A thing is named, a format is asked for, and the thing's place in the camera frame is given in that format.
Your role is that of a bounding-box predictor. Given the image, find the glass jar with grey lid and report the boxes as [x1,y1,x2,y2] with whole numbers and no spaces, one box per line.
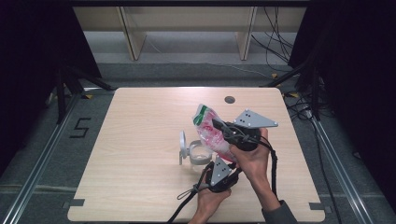
[178,130,217,174]

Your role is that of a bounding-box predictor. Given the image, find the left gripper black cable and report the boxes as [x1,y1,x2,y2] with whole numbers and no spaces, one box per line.
[166,161,216,224]

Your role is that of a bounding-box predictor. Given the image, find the black floor cable tangle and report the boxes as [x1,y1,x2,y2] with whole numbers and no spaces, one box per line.
[283,89,316,121]

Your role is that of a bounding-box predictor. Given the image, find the person's right hand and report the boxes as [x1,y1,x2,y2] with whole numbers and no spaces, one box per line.
[230,127,271,185]

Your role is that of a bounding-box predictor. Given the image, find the clear plastic bag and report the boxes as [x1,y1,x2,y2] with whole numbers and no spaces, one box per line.
[191,103,238,163]

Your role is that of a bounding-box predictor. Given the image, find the hanging black cable bundle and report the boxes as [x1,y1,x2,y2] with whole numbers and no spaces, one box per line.
[250,6,296,64]

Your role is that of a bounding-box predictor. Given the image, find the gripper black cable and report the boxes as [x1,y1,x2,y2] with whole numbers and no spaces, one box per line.
[166,161,216,224]
[255,136,279,200]

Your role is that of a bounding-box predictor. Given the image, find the metal floor rail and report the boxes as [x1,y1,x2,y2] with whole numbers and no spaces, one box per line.
[0,90,82,224]
[310,117,376,224]

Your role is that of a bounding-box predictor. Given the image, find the person's left hand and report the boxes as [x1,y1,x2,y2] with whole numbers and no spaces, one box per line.
[194,189,232,218]

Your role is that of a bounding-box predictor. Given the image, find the light wooden shelf unit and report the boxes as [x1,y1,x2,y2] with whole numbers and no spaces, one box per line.
[73,6,307,62]

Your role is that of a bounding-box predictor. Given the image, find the dark curtain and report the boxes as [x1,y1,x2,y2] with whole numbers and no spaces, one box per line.
[0,0,103,171]
[289,0,396,204]

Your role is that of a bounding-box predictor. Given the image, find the black metal stand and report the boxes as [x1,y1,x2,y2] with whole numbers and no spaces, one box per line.
[55,62,117,125]
[261,55,322,121]

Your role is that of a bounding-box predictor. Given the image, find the grey cable tie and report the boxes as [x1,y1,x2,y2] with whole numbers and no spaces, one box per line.
[177,187,202,201]

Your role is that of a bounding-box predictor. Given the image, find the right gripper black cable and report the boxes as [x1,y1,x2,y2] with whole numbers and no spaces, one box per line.
[255,136,279,200]

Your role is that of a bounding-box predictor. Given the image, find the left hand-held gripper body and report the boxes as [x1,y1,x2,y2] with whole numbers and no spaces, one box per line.
[205,156,241,193]

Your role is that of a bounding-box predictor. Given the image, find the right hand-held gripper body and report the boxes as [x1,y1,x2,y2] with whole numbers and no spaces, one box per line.
[222,108,279,152]

